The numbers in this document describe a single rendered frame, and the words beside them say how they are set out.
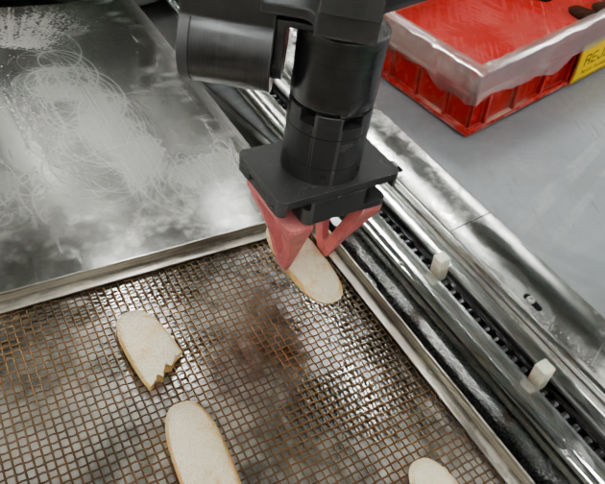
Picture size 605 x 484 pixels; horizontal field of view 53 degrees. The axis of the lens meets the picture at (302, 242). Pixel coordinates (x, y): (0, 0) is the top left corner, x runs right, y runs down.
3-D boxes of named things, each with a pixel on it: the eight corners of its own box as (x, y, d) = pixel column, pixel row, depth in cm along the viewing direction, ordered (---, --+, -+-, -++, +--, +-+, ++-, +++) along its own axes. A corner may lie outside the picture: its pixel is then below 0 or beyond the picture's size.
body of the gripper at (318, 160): (235, 171, 45) (241, 81, 40) (349, 144, 49) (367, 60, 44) (278, 226, 41) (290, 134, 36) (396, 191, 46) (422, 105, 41)
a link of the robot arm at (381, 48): (396, 35, 34) (395, -4, 38) (275, 13, 34) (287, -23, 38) (371, 137, 39) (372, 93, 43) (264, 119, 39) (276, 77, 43)
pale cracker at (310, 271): (353, 297, 49) (355, 287, 48) (313, 312, 47) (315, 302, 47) (292, 220, 55) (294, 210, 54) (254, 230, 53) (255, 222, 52)
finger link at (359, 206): (252, 241, 52) (261, 150, 45) (323, 220, 55) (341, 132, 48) (292, 297, 48) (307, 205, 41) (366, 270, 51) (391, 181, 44)
